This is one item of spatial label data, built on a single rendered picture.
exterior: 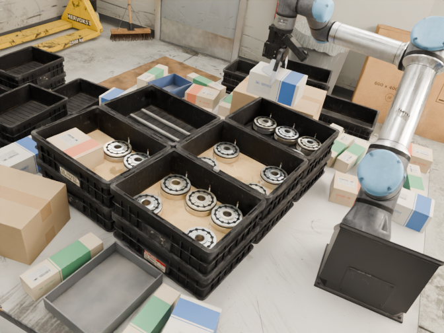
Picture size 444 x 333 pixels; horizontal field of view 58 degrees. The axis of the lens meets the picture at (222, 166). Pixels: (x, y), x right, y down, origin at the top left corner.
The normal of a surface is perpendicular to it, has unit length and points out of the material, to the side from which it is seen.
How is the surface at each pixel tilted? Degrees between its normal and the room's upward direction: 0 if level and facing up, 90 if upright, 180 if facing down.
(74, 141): 0
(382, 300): 90
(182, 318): 0
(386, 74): 77
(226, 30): 90
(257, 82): 90
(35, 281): 0
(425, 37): 40
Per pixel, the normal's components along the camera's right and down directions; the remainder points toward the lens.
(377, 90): -0.36, 0.28
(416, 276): -0.41, 0.51
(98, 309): 0.13, -0.79
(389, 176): -0.44, -0.12
